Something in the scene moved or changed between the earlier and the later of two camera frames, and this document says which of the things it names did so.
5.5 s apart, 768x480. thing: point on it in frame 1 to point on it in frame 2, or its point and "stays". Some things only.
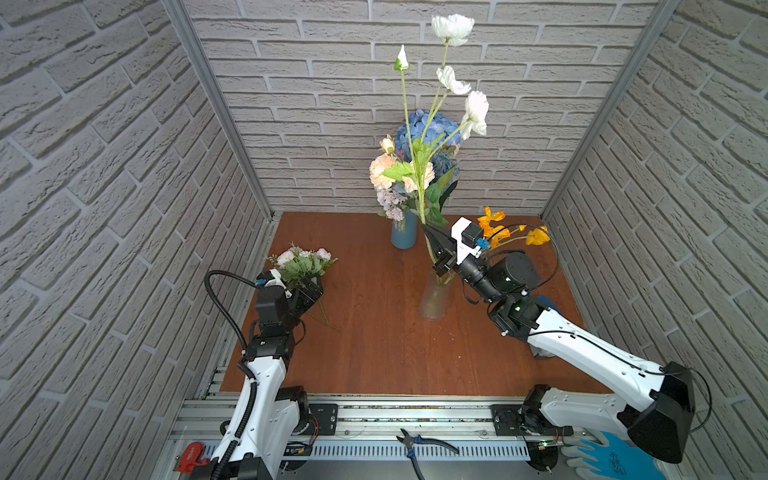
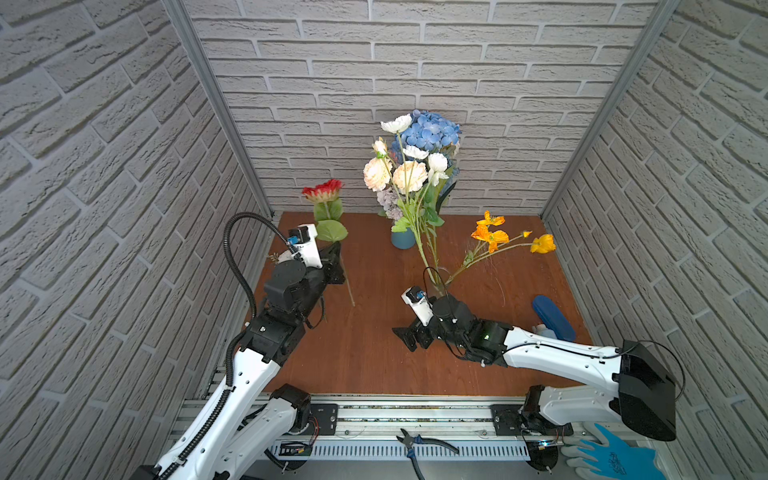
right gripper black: x=447 y=260 to x=407 y=335
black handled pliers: x=409 y=441 stays
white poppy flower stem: x=449 y=30 to x=418 y=169
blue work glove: x=612 y=457 stays
